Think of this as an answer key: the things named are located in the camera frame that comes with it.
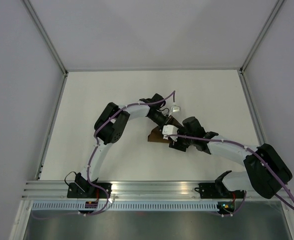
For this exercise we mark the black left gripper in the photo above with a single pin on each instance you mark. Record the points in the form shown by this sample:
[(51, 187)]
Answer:
[(163, 123)]

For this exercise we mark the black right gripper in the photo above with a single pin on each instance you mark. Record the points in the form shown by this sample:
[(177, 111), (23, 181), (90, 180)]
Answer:
[(177, 145)]

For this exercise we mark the brown cloth napkin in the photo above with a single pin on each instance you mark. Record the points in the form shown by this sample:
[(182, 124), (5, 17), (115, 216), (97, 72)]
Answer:
[(156, 133)]

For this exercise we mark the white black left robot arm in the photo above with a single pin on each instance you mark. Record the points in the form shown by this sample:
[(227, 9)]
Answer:
[(109, 128)]

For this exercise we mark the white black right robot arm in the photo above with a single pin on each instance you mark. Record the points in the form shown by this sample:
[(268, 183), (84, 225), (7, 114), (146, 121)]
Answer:
[(265, 172)]

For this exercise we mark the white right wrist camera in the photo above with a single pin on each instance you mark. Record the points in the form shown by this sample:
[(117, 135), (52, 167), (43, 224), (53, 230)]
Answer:
[(170, 131)]

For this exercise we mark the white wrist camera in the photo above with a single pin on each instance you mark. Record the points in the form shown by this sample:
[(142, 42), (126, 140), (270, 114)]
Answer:
[(170, 131), (174, 109)]

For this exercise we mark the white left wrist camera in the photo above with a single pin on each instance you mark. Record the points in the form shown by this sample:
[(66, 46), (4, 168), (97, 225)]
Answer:
[(174, 109)]

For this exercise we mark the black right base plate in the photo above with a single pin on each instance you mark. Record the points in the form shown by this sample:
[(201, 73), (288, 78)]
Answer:
[(207, 190)]

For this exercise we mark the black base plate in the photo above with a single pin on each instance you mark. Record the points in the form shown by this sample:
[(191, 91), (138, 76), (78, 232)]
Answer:
[(207, 190), (75, 192)]

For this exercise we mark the white slotted cable duct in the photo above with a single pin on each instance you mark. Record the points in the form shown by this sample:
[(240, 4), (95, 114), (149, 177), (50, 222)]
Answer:
[(63, 205)]

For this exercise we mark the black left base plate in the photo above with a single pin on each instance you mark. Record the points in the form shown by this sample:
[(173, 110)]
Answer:
[(75, 192)]

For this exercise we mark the aluminium frame rail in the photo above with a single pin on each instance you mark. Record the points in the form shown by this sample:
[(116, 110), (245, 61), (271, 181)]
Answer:
[(122, 190)]

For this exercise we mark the left aluminium frame post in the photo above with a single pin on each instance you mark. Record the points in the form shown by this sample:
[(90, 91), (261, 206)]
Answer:
[(44, 35)]

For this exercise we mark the aluminium frame post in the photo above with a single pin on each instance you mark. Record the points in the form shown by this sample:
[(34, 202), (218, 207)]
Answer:
[(44, 35), (262, 34)]

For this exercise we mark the right aluminium frame post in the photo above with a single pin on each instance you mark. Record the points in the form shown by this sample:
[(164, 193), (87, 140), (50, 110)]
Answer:
[(262, 34)]

